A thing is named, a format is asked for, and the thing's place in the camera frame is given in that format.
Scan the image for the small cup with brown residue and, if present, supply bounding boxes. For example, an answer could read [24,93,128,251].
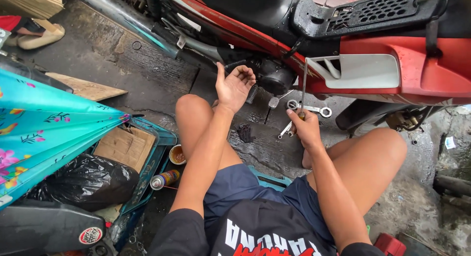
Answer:
[169,144,187,166]

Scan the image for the navy blue shorts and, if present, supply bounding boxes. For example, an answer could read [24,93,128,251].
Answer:
[203,163,336,245]

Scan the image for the beige slipper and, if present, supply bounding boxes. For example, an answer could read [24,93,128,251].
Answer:
[4,24,66,50]

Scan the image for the dark pipe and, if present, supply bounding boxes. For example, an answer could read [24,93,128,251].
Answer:
[433,174,471,198]

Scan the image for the black rag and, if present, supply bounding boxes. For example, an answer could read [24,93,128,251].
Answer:
[235,123,257,144]

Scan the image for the teal floral umbrella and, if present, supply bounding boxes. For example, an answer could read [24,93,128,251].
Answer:
[0,68,132,211]

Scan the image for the black rear carrier rack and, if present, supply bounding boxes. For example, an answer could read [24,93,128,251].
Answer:
[292,0,450,40]

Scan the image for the spray can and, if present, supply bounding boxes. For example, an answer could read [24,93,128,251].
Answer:
[150,169,181,191]

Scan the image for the metal foot pedal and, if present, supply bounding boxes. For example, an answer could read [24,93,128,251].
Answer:
[268,89,295,109]

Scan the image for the black plastic bag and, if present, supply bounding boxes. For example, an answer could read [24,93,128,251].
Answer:
[23,153,141,213]

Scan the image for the black ribbed footpeg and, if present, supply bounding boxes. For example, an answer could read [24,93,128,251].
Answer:
[245,85,259,105]

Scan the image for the metal key chain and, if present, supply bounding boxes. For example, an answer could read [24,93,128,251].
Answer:
[128,225,148,256]

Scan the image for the brown cardboard piece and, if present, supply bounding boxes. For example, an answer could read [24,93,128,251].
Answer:
[93,127,157,174]

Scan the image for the black fender with round sticker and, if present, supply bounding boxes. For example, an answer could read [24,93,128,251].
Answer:
[0,199,107,256]

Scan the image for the red motorcycle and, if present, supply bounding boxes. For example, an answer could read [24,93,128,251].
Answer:
[110,0,471,137]

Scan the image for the teal plastic crate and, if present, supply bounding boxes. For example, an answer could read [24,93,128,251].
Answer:
[88,116,179,251]

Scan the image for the person's right leg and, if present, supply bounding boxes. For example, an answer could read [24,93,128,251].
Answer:
[302,128,408,217]

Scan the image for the small silver wrench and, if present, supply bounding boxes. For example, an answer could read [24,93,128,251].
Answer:
[277,121,294,140]

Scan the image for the black curved panel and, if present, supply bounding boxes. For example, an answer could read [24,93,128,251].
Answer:
[0,57,74,94]

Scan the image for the black printed shirt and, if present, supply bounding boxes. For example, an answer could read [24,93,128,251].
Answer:
[147,198,387,256]

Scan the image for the person's left hand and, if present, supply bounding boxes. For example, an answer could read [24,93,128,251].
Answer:
[214,62,257,115]

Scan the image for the person's right hand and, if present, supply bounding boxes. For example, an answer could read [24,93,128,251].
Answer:
[286,108,325,151]

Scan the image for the silver ring spanner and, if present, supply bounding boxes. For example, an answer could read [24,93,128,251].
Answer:
[287,99,333,118]

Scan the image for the flat wooden board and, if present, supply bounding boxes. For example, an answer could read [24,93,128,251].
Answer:
[46,72,129,102]

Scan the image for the person's left leg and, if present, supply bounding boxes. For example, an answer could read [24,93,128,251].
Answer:
[175,94,243,172]

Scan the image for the blue plastic stool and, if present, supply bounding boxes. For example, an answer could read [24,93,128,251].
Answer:
[248,166,293,189]

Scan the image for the long thin screwdriver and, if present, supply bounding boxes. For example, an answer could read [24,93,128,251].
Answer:
[297,58,309,121]

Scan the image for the chrome exhaust pipe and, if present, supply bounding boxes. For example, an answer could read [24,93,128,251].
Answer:
[75,0,226,64]

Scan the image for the stack of wooden boards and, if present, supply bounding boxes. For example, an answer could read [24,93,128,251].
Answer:
[0,0,65,20]

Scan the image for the red plastic box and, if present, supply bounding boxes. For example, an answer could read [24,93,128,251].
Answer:
[373,232,407,256]

